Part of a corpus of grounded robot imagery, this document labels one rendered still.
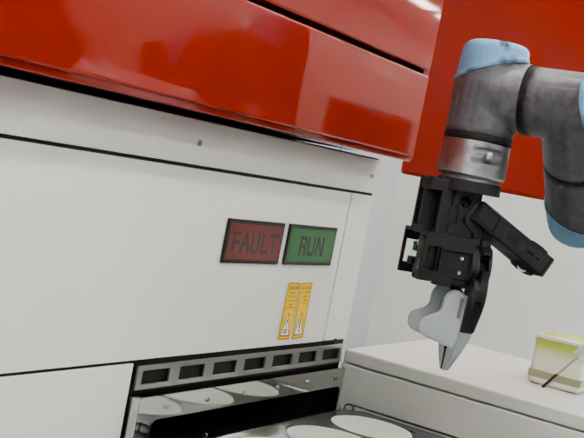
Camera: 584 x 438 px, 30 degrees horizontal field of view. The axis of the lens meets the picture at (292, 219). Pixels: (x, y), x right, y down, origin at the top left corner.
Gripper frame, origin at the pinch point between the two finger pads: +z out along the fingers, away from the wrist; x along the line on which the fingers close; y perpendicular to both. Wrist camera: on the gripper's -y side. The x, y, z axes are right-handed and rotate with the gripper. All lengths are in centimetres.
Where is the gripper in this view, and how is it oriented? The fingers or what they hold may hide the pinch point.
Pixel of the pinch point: (451, 359)
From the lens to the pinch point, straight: 124.5
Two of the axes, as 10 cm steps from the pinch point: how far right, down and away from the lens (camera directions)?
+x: 2.4, 1.0, -9.7
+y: -9.5, -1.7, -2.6
